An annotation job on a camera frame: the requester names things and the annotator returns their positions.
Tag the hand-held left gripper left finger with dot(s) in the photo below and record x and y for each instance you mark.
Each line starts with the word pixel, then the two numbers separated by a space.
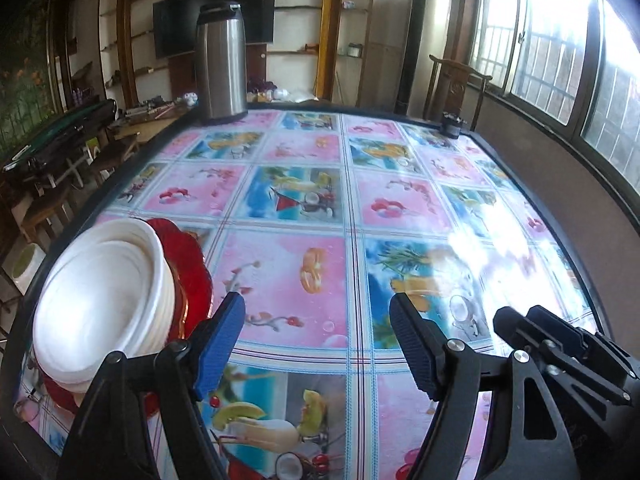
pixel 217 345

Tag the cluttered wooden side table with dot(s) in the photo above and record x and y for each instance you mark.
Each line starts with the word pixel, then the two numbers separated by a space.
pixel 150 127

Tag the cream ribbed plastic bowl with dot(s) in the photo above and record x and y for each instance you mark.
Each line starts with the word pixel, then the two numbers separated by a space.
pixel 162 337
pixel 166 297

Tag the flower wall painting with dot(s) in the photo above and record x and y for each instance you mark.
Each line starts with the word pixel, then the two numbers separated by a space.
pixel 25 70

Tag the yellow pillar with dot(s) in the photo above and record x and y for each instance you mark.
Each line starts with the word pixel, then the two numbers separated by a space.
pixel 327 30

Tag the black television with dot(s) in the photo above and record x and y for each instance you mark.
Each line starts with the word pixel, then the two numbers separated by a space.
pixel 260 10

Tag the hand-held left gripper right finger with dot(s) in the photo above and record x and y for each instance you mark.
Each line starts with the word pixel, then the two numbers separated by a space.
pixel 415 345

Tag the wooden chair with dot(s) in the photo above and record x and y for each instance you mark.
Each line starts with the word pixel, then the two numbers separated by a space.
pixel 452 85

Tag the black rimmed dining table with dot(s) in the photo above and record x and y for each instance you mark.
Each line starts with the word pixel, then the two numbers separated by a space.
pixel 80 225

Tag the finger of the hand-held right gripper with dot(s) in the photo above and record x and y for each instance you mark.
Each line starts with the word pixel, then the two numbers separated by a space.
pixel 520 332
pixel 560 327

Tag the barred window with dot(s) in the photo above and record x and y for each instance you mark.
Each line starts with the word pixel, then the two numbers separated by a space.
pixel 550 35

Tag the white disposable bowl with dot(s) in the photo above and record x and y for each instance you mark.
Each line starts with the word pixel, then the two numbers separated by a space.
pixel 156 260
pixel 100 305

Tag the stainless steel thermos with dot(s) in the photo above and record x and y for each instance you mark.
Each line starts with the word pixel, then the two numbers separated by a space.
pixel 220 70

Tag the white plastic bucket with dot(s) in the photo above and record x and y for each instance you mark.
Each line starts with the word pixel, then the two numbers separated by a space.
pixel 25 265

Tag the white plastic bag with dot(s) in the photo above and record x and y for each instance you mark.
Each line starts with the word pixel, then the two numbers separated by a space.
pixel 190 98

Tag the dark red flower bunch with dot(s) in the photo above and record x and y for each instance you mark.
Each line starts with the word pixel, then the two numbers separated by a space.
pixel 260 83

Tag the tower air conditioner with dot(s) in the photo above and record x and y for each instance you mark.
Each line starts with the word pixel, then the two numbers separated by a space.
pixel 425 45

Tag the fruit printed tablecloth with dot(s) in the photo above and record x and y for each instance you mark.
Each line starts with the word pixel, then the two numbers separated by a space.
pixel 300 270

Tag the wooden stool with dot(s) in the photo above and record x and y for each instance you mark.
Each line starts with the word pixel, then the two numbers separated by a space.
pixel 47 205
pixel 112 152

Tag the small black jar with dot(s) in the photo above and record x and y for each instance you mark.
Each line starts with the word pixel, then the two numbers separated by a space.
pixel 454 127

